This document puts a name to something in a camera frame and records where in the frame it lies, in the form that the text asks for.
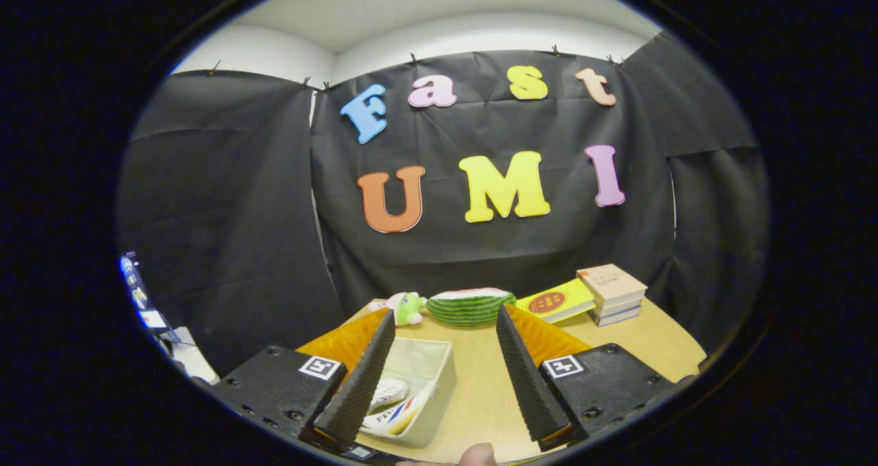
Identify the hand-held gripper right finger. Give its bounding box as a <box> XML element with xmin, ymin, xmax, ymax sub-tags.
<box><xmin>495</xmin><ymin>303</ymin><xmax>678</xmax><ymax>453</ymax></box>

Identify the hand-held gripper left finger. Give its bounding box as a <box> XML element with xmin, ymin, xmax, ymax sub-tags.
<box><xmin>214</xmin><ymin>307</ymin><xmax>397</xmax><ymax>453</ymax></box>

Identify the white shoe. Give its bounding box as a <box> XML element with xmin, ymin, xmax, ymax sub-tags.
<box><xmin>361</xmin><ymin>391</ymin><xmax>430</xmax><ymax>436</ymax></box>
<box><xmin>370</xmin><ymin>378</ymin><xmax>410</xmax><ymax>412</ymax></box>

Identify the beige fabric storage box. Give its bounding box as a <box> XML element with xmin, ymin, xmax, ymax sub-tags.
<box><xmin>355</xmin><ymin>337</ymin><xmax>458</xmax><ymax>448</ymax></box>

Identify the yellow book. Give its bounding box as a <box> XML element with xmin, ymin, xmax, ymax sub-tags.
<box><xmin>514</xmin><ymin>278</ymin><xmax>596</xmax><ymax>324</ymax></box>

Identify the watermelon slice plush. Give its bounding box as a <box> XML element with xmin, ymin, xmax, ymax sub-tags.
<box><xmin>427</xmin><ymin>288</ymin><xmax>517</xmax><ymax>327</ymax></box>

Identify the pink green plush toy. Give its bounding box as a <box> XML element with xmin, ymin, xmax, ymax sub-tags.
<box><xmin>368</xmin><ymin>292</ymin><xmax>427</xmax><ymax>327</ymax></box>

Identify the pale grey book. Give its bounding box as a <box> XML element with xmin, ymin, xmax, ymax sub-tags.
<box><xmin>590</xmin><ymin>299</ymin><xmax>645</xmax><ymax>319</ymax></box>
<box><xmin>594</xmin><ymin>308</ymin><xmax>643</xmax><ymax>327</ymax></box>

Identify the tan cover book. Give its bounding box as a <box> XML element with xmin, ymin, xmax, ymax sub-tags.
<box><xmin>576</xmin><ymin>264</ymin><xmax>648</xmax><ymax>309</ymax></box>

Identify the distant lit screen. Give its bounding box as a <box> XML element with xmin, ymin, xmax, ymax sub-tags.
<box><xmin>120</xmin><ymin>250</ymin><xmax>169</xmax><ymax>335</ymax></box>

